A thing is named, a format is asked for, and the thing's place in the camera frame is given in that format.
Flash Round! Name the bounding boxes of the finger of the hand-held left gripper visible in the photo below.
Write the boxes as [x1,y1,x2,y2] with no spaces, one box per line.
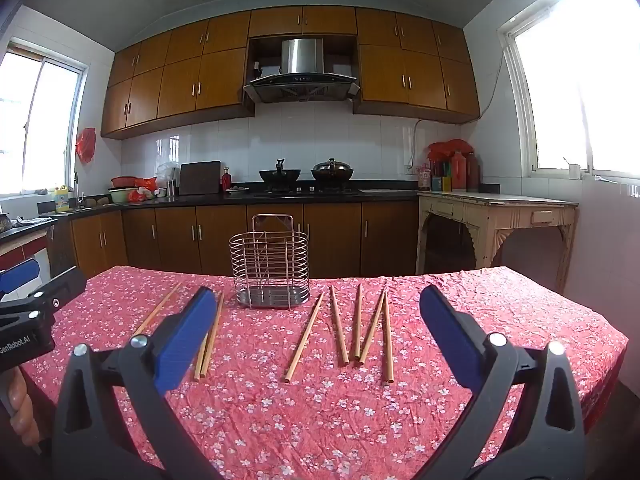
[24,266,89,322]
[0,259,42,306]

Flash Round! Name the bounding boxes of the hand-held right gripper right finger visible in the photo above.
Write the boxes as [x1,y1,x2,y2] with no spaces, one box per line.
[419,284,587,480]

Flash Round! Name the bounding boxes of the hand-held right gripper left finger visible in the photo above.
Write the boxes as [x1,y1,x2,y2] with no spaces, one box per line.
[52,286,223,480]

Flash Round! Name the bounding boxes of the wooden chopstick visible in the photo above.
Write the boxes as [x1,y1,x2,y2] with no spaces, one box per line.
[359,286,387,366]
[382,290,394,386]
[200,291,226,379]
[353,283,363,362]
[193,332,208,383]
[133,281,183,337]
[329,285,350,367]
[284,292,326,384]

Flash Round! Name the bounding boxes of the metal wire utensil holder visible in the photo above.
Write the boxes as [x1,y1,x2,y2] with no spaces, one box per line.
[229,214,311,309]

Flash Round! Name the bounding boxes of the person's left hand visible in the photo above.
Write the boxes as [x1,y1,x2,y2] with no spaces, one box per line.
[7,364,43,456]

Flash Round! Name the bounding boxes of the cream wooden side table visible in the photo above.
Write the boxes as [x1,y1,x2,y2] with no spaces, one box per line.
[416,190,580,295]

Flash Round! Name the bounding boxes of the black kitchen countertop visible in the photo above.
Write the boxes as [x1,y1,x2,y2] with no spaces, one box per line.
[0,187,420,243]

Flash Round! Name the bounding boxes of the hanging red plastic bag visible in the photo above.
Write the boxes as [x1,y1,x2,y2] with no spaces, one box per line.
[75,127,96,164]

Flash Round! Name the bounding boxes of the brown base cabinets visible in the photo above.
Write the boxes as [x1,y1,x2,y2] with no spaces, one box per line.
[70,202,418,281]

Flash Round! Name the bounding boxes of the dark cutting board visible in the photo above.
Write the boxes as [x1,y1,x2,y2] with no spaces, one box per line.
[178,161,222,196]

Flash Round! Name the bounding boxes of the red floral tablecloth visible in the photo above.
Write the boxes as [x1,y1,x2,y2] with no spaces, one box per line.
[20,264,630,480]

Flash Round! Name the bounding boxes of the tall red bottle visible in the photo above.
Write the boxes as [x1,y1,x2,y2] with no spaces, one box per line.
[466,152,482,192]
[451,152,468,192]

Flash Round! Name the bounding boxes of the sliding window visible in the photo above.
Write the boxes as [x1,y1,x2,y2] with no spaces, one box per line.
[0,37,90,200]

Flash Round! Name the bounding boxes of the black wok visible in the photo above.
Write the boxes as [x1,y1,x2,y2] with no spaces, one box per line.
[258,158,302,192]

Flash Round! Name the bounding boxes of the red bottles and condiments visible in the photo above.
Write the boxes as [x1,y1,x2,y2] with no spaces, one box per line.
[427,139,475,161]

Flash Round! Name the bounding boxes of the black gas stove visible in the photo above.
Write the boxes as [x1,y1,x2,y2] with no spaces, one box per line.
[252,186,361,197]

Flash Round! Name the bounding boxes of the black pot with lid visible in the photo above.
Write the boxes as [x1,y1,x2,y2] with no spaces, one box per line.
[310,158,354,182]

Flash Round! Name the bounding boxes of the steel range hood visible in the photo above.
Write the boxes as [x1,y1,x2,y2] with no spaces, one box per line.
[243,38,361,105]

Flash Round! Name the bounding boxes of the white framed window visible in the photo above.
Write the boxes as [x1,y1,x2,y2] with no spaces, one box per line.
[497,0,640,181]

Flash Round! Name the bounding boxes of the white wall cable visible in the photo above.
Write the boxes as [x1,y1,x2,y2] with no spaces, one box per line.
[407,52,506,168]

